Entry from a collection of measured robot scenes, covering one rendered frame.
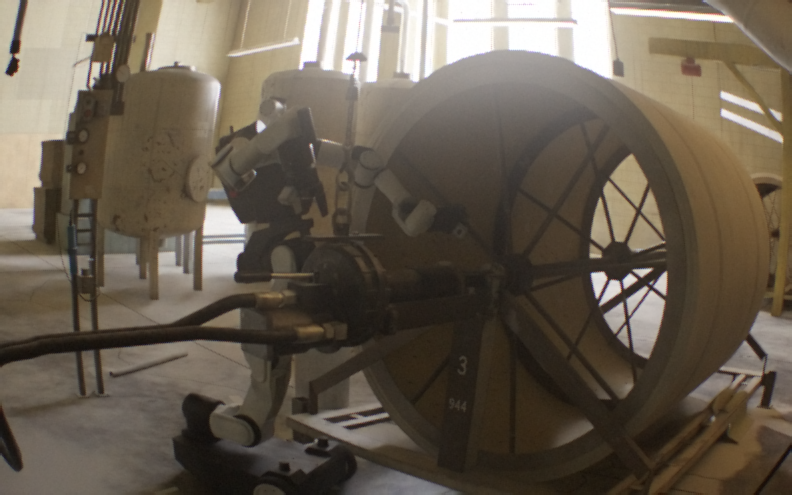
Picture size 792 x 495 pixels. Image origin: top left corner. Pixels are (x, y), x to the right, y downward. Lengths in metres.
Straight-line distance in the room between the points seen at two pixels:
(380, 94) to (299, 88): 1.31
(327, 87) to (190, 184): 2.17
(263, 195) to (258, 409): 0.77
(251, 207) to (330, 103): 5.72
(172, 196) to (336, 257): 4.70
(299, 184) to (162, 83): 4.79
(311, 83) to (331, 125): 0.53
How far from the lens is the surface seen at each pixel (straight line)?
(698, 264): 2.46
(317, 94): 8.21
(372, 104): 9.20
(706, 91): 13.31
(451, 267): 2.53
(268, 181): 2.55
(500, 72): 2.87
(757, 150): 12.89
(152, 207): 6.73
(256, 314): 2.01
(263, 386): 2.70
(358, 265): 2.12
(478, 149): 3.69
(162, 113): 6.73
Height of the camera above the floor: 1.27
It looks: 5 degrees down
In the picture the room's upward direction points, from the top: 4 degrees clockwise
